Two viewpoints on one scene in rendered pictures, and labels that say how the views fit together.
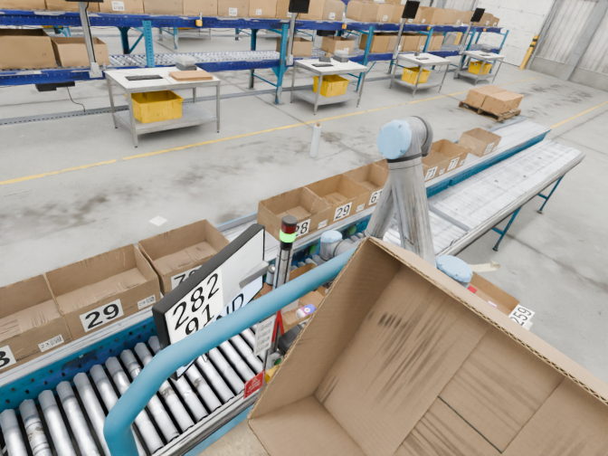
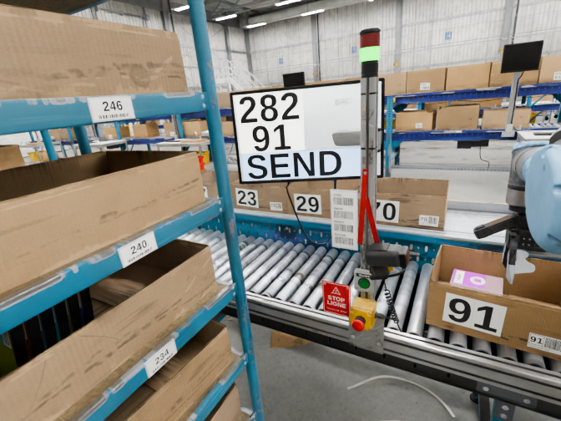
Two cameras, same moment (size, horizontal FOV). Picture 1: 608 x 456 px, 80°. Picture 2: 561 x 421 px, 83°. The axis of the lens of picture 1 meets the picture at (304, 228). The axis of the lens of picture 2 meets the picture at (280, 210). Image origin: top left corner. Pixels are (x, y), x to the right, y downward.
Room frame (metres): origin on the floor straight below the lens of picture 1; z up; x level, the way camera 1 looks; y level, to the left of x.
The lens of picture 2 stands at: (0.49, -0.78, 1.52)
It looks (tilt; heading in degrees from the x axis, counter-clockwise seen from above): 20 degrees down; 79
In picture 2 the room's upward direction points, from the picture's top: 5 degrees counter-clockwise
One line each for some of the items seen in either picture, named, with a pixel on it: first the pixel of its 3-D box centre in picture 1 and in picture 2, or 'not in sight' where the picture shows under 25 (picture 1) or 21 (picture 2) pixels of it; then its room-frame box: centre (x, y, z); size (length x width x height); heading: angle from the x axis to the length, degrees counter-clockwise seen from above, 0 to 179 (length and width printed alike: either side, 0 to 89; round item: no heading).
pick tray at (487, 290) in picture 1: (478, 298); not in sight; (1.67, -1.13, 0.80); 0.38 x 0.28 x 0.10; 48
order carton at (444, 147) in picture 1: (443, 156); not in sight; (3.43, -1.23, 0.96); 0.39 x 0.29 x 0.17; 138
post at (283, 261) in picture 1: (274, 331); (367, 231); (0.93, 0.04, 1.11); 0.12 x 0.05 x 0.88; 138
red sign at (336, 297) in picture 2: (259, 380); (345, 300); (0.86, 0.07, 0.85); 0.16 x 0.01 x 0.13; 138
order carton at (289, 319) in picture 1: (299, 300); (497, 294); (1.36, -0.05, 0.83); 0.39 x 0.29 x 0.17; 134
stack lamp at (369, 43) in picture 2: (288, 230); (369, 48); (0.93, 0.05, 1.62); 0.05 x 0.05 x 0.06
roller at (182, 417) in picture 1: (162, 384); (303, 272); (0.83, 0.50, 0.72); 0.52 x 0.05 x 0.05; 48
